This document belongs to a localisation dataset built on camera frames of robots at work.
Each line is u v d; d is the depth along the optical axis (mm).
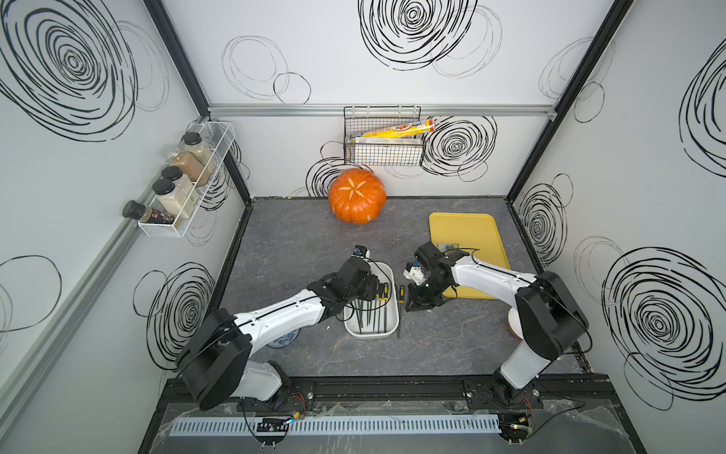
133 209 590
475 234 1080
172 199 645
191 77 826
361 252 752
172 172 661
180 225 684
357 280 646
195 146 749
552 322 460
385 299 908
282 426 720
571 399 740
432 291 747
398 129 877
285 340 825
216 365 414
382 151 867
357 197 1039
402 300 896
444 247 1043
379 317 871
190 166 721
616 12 720
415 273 839
